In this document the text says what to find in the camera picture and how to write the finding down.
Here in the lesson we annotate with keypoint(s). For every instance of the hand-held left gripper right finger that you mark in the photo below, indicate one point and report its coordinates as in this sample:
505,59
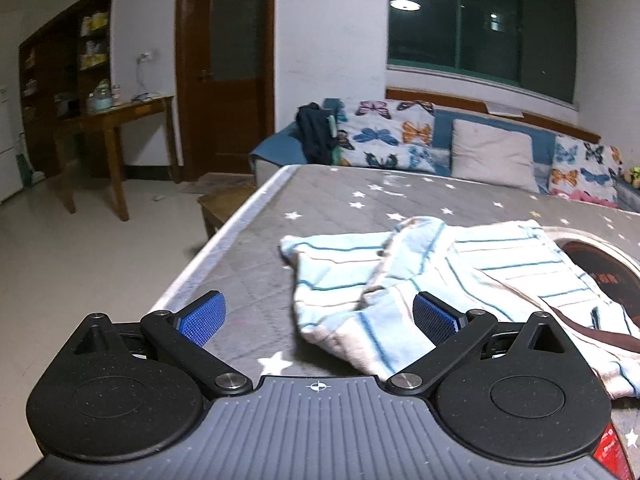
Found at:
435,317

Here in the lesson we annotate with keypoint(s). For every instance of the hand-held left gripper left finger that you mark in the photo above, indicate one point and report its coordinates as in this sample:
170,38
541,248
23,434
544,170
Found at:
202,317

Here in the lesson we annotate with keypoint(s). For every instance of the blue white striped shirt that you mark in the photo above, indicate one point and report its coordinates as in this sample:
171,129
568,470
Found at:
350,270

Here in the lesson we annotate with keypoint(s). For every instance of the low wooden stool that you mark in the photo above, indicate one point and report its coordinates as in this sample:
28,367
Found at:
222,207

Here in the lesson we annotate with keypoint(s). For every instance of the grey star-print mattress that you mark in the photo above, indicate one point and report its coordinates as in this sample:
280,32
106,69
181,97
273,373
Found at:
325,195

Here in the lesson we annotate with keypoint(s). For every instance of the plain grey pillow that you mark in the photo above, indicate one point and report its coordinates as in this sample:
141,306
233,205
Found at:
492,155

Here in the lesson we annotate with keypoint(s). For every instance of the round dark mattress patch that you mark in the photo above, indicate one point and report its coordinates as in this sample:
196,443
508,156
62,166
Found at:
600,260

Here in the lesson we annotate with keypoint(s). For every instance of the blue sofa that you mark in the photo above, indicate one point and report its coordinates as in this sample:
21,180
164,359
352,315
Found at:
275,147

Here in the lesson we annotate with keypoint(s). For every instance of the large butterfly print pillow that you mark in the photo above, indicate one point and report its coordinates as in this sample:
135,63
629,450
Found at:
385,135

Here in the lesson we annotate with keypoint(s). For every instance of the pink cloth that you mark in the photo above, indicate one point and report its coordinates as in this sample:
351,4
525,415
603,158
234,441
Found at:
592,197

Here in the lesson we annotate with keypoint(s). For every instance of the small butterfly print pillow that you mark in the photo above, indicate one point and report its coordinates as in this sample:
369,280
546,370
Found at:
582,172

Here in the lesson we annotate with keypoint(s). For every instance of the dark backpack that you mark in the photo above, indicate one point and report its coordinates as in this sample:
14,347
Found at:
315,132

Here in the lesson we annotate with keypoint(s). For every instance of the wooden side table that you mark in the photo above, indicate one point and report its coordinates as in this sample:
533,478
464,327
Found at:
125,112

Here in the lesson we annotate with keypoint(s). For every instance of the white book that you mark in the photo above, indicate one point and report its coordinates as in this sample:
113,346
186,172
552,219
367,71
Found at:
504,109

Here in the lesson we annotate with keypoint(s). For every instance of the brown wooden door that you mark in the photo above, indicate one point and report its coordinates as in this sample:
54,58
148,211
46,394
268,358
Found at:
235,100

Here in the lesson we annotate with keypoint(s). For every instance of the red patterned bag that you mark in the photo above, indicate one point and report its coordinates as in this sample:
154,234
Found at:
612,452

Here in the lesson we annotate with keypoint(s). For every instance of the pale green kettle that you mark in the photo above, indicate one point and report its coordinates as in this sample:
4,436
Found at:
99,100

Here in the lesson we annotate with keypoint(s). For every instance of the stuffed toys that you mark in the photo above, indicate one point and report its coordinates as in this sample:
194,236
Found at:
634,175

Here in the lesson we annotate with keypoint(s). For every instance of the white fridge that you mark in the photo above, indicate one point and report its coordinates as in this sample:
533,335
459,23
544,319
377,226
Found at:
9,160

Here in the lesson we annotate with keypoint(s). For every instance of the wooden shelf cabinet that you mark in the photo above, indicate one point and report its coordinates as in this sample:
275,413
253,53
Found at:
55,60

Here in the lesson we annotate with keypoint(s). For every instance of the green-framed window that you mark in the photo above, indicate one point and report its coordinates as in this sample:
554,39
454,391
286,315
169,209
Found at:
480,20

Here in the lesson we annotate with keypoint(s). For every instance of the white wall socket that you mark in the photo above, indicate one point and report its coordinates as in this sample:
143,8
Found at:
145,56

